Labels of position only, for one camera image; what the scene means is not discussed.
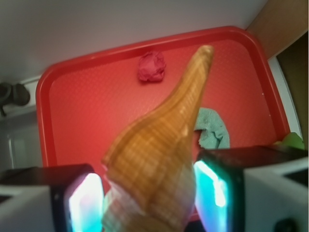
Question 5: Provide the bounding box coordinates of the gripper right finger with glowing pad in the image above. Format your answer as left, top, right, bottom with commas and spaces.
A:
194, 145, 309, 232

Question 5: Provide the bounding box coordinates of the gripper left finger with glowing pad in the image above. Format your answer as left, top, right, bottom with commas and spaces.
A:
0, 164, 104, 232

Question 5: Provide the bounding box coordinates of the tan spiral seashell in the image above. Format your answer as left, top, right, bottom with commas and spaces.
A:
101, 45, 214, 232

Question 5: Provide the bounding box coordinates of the green plush frog toy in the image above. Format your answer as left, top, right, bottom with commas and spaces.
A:
274, 132, 305, 150

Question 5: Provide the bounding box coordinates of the light blue cloth rag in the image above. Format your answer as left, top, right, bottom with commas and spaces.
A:
194, 108, 230, 149

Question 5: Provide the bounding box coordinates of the grey toy sink basin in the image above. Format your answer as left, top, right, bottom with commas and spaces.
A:
0, 106, 43, 172

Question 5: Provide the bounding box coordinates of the red plastic tray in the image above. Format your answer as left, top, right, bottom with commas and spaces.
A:
35, 26, 290, 222

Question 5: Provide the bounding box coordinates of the grey toy faucet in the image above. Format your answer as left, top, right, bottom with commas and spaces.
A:
0, 82, 30, 117

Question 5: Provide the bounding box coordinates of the crumpled red paper ball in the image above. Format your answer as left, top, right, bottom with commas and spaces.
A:
137, 51, 166, 82

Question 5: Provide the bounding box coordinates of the brown cardboard panel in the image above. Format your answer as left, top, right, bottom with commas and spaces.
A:
246, 0, 309, 59

